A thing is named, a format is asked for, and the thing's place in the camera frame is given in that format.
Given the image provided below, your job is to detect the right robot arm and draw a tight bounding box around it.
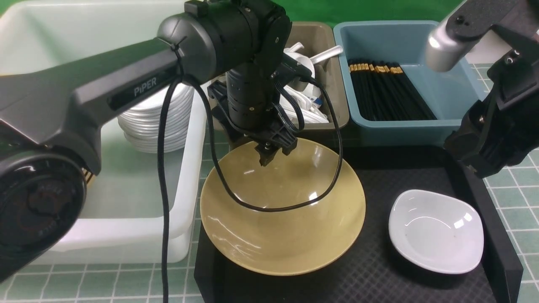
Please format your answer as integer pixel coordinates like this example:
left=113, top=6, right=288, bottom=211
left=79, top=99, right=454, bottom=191
left=425, top=0, right=539, bottom=178

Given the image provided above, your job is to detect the black serving tray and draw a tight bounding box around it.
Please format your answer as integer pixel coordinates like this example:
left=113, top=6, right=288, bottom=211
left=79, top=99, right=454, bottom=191
left=194, top=146, right=523, bottom=303

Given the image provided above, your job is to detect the blue plastic bin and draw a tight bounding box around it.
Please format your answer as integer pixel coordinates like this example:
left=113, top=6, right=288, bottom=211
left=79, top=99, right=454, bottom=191
left=333, top=21, right=486, bottom=146

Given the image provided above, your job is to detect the white square sauce dish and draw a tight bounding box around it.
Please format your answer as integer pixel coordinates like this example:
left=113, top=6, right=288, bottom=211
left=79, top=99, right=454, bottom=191
left=388, top=189, right=485, bottom=275

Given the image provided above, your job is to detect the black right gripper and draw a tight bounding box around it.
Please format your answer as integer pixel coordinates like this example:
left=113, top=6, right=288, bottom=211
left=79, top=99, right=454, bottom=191
left=443, top=73, right=539, bottom=178

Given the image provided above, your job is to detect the black cable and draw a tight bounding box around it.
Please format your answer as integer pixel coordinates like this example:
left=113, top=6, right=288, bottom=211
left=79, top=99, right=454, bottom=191
left=157, top=38, right=344, bottom=303

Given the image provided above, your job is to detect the white plastic tub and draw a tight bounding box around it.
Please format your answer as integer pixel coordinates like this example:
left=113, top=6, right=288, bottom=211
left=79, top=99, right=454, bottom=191
left=0, top=0, right=206, bottom=265

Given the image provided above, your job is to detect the yellow noodle bowl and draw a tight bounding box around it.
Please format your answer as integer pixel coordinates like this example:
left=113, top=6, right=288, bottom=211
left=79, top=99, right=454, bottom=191
left=200, top=137, right=366, bottom=277

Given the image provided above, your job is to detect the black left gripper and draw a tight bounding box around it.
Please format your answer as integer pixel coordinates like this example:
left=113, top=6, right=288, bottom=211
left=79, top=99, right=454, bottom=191
left=208, top=63, right=298, bottom=167

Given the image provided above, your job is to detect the pile of white spoons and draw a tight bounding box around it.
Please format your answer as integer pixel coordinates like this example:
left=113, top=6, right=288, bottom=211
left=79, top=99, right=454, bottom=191
left=283, top=42, right=343, bottom=123

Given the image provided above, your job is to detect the stack of white dishes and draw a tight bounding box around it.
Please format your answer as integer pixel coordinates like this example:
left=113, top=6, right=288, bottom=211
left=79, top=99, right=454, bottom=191
left=117, top=84, right=195, bottom=153

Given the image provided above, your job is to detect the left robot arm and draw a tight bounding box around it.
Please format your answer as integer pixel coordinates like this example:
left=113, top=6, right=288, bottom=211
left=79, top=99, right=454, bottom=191
left=1, top=0, right=297, bottom=281

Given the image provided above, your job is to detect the green grid table mat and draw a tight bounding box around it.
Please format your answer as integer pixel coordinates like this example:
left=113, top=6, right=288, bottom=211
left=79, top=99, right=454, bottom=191
left=1, top=151, right=538, bottom=303

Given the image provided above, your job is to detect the pile of black chopsticks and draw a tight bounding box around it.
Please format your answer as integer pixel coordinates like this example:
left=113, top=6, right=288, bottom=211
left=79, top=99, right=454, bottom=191
left=348, top=58, right=437, bottom=121

